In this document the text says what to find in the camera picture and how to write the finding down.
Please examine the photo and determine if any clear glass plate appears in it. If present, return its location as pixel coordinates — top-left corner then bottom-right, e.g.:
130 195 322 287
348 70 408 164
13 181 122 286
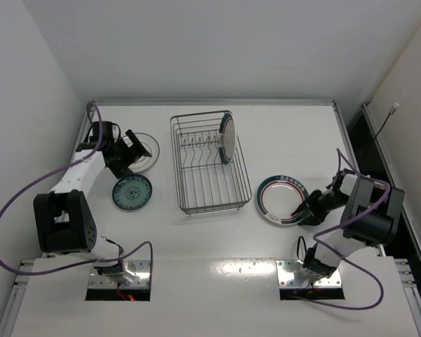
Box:
129 133 160 173

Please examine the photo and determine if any green red rimmed plate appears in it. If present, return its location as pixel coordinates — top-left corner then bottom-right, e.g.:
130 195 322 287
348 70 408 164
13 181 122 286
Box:
255 175 309 227
218 112 237 165

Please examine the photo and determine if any blue floral patterned plate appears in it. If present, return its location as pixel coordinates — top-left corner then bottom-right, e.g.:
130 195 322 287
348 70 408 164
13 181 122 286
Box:
112 174 153 211

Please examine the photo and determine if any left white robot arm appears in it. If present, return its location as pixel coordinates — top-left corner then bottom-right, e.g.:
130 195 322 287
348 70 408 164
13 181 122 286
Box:
33 121 159 284

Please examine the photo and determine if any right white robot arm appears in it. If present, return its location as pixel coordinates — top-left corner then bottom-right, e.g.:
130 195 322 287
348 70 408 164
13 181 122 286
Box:
292 168 405 282

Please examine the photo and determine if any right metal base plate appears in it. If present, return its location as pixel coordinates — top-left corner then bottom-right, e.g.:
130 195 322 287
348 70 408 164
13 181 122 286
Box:
276 260 342 290

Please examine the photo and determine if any metal base plate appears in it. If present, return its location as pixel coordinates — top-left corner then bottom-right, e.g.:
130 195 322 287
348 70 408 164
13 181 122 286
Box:
88 260 151 290
276 260 342 290

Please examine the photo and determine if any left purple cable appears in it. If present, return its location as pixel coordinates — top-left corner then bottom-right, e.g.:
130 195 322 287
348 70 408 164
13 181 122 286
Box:
0 101 154 275

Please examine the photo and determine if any metal wire dish rack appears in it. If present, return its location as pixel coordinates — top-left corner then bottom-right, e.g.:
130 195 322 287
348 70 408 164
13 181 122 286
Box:
170 110 253 216

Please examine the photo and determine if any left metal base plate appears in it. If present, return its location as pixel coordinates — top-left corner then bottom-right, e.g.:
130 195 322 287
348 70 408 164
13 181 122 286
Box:
88 260 151 290

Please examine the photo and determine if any black wall cable white plug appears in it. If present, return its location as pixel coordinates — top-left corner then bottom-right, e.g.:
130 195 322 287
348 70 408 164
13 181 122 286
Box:
359 102 400 166

